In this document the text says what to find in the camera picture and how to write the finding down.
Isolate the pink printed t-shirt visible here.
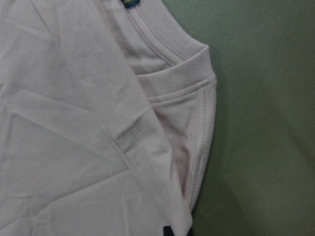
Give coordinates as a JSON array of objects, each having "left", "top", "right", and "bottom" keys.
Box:
[{"left": 0, "top": 0, "right": 217, "bottom": 236}]

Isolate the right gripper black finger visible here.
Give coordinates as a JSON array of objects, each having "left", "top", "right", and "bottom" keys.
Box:
[{"left": 163, "top": 226, "right": 193, "bottom": 236}]

